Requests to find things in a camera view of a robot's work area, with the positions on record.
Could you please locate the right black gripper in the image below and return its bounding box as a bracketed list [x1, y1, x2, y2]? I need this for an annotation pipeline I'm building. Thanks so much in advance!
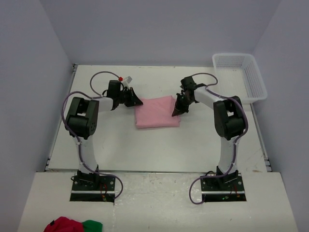
[172, 93, 195, 117]

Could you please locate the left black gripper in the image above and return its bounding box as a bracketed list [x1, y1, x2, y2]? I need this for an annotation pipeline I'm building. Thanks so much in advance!
[116, 87, 142, 107]

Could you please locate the pink t shirt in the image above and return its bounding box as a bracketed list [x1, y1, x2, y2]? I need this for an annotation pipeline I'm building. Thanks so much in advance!
[135, 95, 181, 129]

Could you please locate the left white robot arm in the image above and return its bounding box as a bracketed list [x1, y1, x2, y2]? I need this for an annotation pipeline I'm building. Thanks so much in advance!
[61, 80, 143, 190]

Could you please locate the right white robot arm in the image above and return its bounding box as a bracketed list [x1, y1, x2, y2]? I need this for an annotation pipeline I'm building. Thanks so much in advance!
[172, 76, 249, 190]

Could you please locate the white plastic basket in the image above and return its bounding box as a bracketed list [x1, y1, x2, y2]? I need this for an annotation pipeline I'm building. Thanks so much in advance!
[212, 53, 267, 104]

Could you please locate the green folded t shirt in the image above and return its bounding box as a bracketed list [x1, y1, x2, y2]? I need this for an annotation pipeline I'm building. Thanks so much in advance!
[82, 220, 103, 232]

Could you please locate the red folded t shirt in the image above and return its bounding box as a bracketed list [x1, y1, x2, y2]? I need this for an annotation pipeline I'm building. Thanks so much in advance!
[44, 217, 84, 232]

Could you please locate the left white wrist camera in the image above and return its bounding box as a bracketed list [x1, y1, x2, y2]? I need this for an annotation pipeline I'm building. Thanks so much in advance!
[118, 76, 132, 86]

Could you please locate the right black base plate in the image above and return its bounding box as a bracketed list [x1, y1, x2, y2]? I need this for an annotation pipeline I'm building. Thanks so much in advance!
[200, 174, 247, 203]

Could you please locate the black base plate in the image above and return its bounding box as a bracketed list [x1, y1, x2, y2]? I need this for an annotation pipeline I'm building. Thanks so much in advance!
[70, 173, 115, 203]
[200, 174, 247, 203]

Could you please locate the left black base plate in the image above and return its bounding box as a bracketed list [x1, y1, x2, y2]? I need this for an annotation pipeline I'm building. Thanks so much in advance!
[70, 173, 115, 203]

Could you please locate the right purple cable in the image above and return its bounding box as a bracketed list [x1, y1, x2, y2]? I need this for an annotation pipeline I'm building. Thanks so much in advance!
[188, 72, 250, 205]

